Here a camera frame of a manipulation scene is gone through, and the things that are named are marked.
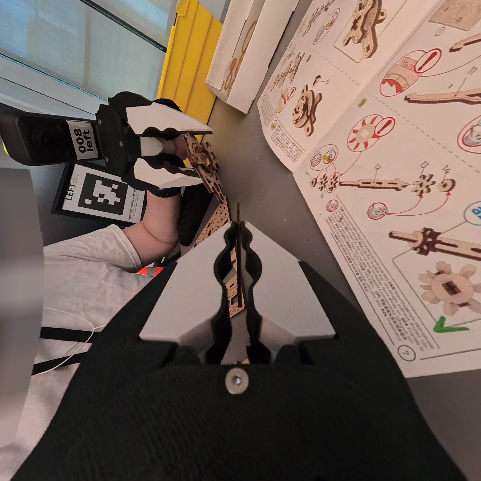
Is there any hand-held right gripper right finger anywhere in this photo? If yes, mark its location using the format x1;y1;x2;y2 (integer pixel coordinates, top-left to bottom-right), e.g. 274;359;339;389
240;222;336;364

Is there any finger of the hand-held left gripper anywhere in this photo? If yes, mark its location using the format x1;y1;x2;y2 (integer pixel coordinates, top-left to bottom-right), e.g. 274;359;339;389
126;104;213;137
132;157;206;191

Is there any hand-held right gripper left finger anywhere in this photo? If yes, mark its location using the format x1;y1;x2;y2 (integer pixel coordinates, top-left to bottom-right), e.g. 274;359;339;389
140;222;238;364

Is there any wooden gear model assembly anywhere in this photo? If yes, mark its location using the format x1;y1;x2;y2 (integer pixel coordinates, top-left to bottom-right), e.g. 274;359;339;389
183;133;228;204

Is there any laser-cut wooden parts sheet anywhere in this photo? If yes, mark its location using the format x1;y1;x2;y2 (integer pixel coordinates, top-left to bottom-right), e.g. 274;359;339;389
192;203;249;320

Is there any person's left forearm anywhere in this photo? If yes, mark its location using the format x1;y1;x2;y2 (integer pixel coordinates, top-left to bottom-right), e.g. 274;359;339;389
122;190;183;265

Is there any yellow plastic bin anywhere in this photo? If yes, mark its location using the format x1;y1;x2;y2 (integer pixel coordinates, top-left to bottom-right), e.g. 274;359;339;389
157;0;224;126

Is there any white cardboard box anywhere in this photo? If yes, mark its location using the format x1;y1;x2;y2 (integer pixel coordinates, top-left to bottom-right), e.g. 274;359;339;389
205;0;300;114

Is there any window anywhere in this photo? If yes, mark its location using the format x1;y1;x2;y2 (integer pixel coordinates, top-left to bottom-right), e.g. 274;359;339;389
0;0;178;121

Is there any paper instruction booklet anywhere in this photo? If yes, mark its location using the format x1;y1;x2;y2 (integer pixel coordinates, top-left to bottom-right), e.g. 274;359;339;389
257;0;481;378

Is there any thin white cable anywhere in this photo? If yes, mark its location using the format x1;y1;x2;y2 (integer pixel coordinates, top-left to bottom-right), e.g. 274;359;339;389
38;306;105;376

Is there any black strap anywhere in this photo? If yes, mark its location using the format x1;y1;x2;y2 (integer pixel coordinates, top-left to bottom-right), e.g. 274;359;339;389
32;326;96;376

